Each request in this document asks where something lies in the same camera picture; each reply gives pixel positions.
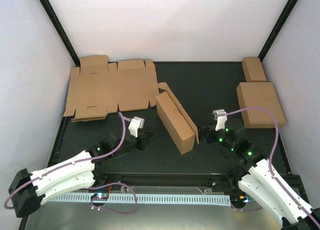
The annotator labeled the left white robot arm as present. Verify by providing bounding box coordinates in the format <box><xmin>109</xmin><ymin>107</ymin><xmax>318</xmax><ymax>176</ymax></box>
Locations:
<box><xmin>8</xmin><ymin>130</ymin><xmax>153</xmax><ymax>218</ymax></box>

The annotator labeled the small folded cardboard box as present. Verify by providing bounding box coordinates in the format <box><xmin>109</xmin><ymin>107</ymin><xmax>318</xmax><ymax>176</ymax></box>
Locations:
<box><xmin>242</xmin><ymin>57</ymin><xmax>267</xmax><ymax>82</ymax></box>

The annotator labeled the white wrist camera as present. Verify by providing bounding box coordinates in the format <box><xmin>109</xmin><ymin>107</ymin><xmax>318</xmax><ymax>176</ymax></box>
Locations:
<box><xmin>212</xmin><ymin>109</ymin><xmax>228</xmax><ymax>131</ymax></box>
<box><xmin>128</xmin><ymin>117</ymin><xmax>145</xmax><ymax>138</ymax></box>

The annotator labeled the large folded cardboard box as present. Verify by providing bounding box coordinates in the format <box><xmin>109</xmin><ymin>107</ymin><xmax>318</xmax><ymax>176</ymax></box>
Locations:
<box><xmin>236</xmin><ymin>82</ymin><xmax>287</xmax><ymax>129</ymax></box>

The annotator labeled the black frame post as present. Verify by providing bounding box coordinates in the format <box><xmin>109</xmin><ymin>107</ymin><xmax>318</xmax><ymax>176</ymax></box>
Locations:
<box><xmin>258</xmin><ymin>0</ymin><xmax>299</xmax><ymax>62</ymax></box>
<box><xmin>39</xmin><ymin>0</ymin><xmax>80</xmax><ymax>67</ymax></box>

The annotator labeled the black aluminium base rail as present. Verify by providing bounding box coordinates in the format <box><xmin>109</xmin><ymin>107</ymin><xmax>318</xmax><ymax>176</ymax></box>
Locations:
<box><xmin>98</xmin><ymin>173</ymin><xmax>239</xmax><ymax>192</ymax></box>

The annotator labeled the right black frame post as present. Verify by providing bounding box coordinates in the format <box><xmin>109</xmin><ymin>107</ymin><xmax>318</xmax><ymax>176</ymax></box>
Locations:
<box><xmin>258</xmin><ymin>0</ymin><xmax>299</xmax><ymax>62</ymax></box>

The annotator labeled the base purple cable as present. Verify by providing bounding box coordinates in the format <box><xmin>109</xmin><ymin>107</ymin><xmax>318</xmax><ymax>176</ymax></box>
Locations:
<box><xmin>89</xmin><ymin>181</ymin><xmax>139</xmax><ymax>215</ymax></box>
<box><xmin>230</xmin><ymin>197</ymin><xmax>265</xmax><ymax>212</ymax></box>

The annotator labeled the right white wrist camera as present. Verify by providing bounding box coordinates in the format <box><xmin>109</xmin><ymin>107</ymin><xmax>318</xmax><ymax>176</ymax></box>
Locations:
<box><xmin>212</xmin><ymin>109</ymin><xmax>228</xmax><ymax>131</ymax></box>

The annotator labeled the flat cardboard blank stack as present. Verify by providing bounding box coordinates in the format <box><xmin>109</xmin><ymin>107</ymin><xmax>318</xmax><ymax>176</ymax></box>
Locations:
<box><xmin>63</xmin><ymin>55</ymin><xmax>159</xmax><ymax>122</ymax></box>

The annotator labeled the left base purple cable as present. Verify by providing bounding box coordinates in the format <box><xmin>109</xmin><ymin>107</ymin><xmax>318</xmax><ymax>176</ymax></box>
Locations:
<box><xmin>89</xmin><ymin>181</ymin><xmax>139</xmax><ymax>215</ymax></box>

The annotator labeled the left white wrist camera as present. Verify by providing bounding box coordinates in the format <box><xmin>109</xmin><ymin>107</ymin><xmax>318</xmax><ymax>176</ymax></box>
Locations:
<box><xmin>128</xmin><ymin>117</ymin><xmax>145</xmax><ymax>138</ymax></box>

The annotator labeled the left black frame post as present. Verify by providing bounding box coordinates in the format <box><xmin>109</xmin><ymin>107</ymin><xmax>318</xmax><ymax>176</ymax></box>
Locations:
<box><xmin>39</xmin><ymin>0</ymin><xmax>80</xmax><ymax>67</ymax></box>

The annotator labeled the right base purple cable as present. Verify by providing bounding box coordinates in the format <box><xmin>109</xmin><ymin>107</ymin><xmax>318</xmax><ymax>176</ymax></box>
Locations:
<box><xmin>230</xmin><ymin>197</ymin><xmax>265</xmax><ymax>212</ymax></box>

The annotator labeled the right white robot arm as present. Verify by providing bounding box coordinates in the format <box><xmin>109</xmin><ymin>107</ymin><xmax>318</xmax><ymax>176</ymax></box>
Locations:
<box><xmin>197</xmin><ymin>125</ymin><xmax>320</xmax><ymax>230</ymax></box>

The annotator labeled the white slotted cable duct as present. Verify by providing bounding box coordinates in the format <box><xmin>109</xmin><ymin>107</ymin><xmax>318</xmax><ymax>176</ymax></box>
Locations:
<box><xmin>50</xmin><ymin>193</ymin><xmax>231</xmax><ymax>207</ymax></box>

